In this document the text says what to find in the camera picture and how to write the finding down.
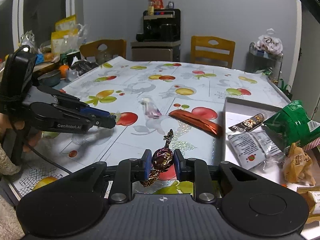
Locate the brown chocolate candy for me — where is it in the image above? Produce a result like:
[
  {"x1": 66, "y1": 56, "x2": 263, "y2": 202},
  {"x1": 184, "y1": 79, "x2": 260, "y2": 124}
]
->
[{"x1": 140, "y1": 129, "x2": 174, "y2": 187}]

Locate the clear lollipop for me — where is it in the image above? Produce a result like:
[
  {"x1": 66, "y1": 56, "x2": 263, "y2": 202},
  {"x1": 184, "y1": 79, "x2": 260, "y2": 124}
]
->
[{"x1": 140, "y1": 97, "x2": 162, "y2": 119}]

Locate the orange snack packet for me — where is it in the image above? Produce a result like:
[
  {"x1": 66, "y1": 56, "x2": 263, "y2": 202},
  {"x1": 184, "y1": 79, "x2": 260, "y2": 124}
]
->
[{"x1": 169, "y1": 109, "x2": 223, "y2": 138}]

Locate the green snack bag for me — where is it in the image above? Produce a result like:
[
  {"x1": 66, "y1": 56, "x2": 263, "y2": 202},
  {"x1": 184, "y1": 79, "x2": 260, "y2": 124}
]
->
[{"x1": 264, "y1": 100, "x2": 320, "y2": 151}]

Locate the brown sesame cake packet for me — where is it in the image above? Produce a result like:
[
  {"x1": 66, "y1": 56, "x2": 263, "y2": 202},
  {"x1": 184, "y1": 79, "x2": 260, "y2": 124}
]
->
[{"x1": 297, "y1": 186, "x2": 320, "y2": 224}]

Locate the knit sleeve forearm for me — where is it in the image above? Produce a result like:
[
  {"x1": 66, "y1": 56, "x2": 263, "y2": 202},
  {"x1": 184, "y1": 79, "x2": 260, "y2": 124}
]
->
[{"x1": 1, "y1": 147, "x2": 25, "y2": 239}]

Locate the person left hand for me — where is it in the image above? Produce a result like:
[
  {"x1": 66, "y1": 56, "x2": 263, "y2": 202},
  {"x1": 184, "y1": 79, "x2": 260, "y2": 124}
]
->
[{"x1": 1, "y1": 113, "x2": 42, "y2": 152}]

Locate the dark bowl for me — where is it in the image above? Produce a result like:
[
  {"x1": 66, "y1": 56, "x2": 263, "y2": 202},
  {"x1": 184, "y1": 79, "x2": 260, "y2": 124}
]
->
[{"x1": 38, "y1": 69, "x2": 61, "y2": 87}]

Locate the orange fruit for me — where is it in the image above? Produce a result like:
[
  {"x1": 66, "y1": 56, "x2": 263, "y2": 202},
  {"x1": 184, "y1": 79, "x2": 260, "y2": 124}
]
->
[{"x1": 59, "y1": 64, "x2": 69, "y2": 79}]

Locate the fruit print tablecloth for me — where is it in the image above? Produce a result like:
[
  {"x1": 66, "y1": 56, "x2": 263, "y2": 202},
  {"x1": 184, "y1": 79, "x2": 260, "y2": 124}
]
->
[{"x1": 9, "y1": 57, "x2": 288, "y2": 198}]

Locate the white snack sachet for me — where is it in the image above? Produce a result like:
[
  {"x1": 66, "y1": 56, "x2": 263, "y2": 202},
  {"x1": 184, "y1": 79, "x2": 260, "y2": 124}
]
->
[{"x1": 227, "y1": 131, "x2": 285, "y2": 172}]

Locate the left wooden chair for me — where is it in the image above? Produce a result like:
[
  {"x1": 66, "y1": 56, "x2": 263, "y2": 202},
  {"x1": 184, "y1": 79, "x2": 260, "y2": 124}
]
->
[{"x1": 79, "y1": 39, "x2": 127, "y2": 62}]

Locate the wooden chair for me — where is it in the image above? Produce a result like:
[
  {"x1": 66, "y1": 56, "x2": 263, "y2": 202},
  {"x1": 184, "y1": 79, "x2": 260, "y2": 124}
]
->
[
  {"x1": 190, "y1": 36, "x2": 235, "y2": 69},
  {"x1": 79, "y1": 39, "x2": 127, "y2": 62}
]

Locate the grey cardboard tray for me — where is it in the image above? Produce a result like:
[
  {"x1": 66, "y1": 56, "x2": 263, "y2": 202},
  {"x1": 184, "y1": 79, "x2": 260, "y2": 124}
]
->
[{"x1": 221, "y1": 97, "x2": 312, "y2": 191}]

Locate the yellow package pile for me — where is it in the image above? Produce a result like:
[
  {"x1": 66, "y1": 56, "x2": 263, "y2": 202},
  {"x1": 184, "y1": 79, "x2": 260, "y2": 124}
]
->
[{"x1": 51, "y1": 15, "x2": 88, "y2": 55}]

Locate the black water dispenser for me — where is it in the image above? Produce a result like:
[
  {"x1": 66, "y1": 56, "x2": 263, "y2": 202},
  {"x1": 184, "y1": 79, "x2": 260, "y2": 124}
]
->
[{"x1": 131, "y1": 9, "x2": 181, "y2": 62}]

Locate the yellow bread packet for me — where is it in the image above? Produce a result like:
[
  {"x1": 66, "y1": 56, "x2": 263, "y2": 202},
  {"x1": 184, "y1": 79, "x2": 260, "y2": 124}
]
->
[{"x1": 283, "y1": 143, "x2": 316, "y2": 186}]

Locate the green shopping bag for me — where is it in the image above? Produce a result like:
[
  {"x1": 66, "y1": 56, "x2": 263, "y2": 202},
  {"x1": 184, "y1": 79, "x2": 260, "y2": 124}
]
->
[{"x1": 278, "y1": 79, "x2": 293, "y2": 100}]

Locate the far wooden chair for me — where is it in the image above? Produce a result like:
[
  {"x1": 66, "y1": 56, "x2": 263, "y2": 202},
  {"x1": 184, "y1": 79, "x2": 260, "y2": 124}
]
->
[{"x1": 190, "y1": 36, "x2": 235, "y2": 69}]

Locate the metal storage cart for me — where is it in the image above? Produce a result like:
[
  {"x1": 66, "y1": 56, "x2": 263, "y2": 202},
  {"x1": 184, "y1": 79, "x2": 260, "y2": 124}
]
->
[{"x1": 247, "y1": 42, "x2": 283, "y2": 84}]

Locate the white Dove plastic bag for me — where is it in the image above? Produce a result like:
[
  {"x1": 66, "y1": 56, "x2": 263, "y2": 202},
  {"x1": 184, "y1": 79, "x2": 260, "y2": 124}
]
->
[{"x1": 255, "y1": 28, "x2": 283, "y2": 55}]

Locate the black cable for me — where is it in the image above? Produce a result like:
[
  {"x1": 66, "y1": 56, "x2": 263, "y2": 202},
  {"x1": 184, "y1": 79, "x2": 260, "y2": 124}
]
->
[{"x1": 10, "y1": 119, "x2": 73, "y2": 174}]

